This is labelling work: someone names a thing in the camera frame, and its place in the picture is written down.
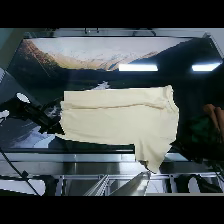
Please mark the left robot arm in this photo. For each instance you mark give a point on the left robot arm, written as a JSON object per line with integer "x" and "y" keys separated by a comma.
{"x": 28, "y": 111}

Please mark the brown garment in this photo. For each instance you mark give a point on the brown garment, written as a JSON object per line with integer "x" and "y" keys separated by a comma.
{"x": 216, "y": 115}

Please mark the silver frame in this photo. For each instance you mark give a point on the silver frame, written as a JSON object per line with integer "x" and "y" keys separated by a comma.
{"x": 83, "y": 166}

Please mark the cream T-shirt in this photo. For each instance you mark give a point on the cream T-shirt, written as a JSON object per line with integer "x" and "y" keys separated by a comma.
{"x": 120, "y": 120}

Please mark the dark green garment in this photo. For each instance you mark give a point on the dark green garment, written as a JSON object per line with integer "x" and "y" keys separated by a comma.
{"x": 201, "y": 130}

